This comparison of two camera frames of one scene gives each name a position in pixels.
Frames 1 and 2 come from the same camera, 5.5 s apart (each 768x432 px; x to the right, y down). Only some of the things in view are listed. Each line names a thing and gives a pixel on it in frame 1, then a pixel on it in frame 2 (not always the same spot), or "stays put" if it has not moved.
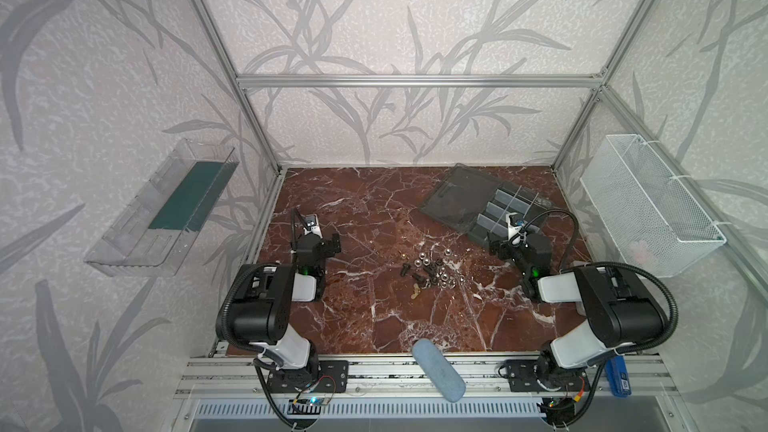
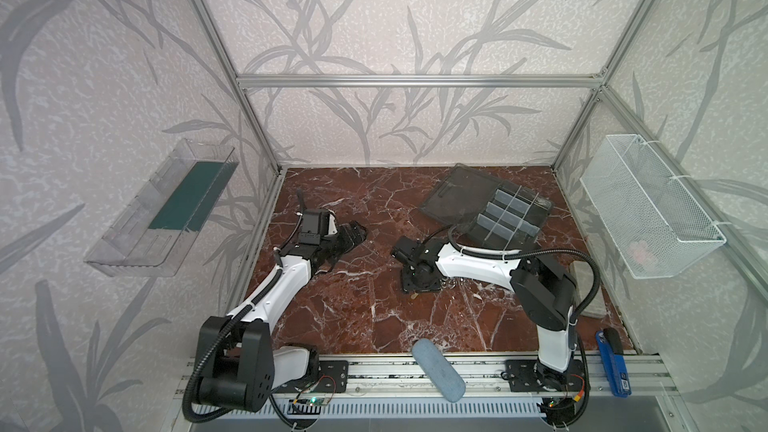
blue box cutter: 618,377 stays put
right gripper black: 512,249 → 405,258
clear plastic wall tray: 156,233 stays put
